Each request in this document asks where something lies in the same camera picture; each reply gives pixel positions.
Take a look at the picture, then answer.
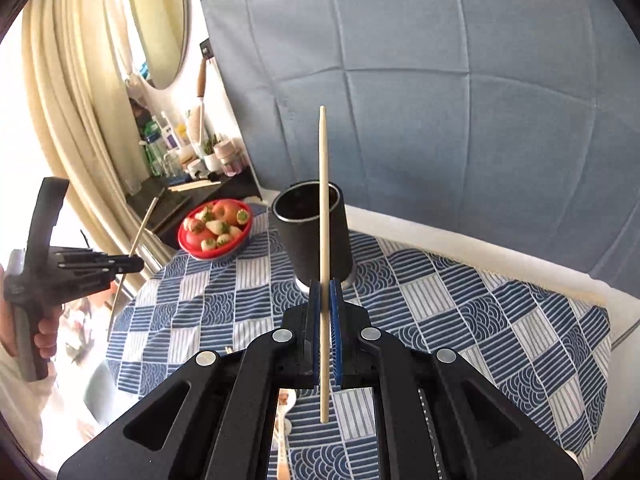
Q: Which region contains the white spoon pink print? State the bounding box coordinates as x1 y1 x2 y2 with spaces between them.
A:
274 389 297 480

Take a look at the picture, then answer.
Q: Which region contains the wooden chopstick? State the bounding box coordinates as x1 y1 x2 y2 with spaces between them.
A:
318 105 331 424
106 194 161 331

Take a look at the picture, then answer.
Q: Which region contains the black cylindrical utensil holder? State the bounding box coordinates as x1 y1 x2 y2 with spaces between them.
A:
270 181 356 292

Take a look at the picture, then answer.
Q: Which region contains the black side shelf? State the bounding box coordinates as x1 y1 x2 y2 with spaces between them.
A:
125 169 262 250

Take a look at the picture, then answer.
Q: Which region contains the red fruit bowl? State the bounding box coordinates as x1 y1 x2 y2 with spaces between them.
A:
177 198 254 261

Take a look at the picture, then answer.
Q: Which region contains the green plastic bottle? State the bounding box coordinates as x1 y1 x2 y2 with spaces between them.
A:
143 119 166 177

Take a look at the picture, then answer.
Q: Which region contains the cream curtain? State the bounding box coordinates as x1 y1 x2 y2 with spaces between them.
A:
22 0 172 276

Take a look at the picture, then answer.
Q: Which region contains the small potted plant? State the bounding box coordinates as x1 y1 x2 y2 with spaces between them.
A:
201 134 222 174

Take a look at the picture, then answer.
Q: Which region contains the pink lidded jar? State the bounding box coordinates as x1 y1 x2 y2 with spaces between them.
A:
214 140 244 177

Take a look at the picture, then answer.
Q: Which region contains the wooden handled hair brush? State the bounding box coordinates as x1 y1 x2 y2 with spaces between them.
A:
196 58 207 144

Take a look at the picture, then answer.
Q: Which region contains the round wall mirror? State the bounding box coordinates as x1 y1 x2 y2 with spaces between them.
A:
128 0 191 90

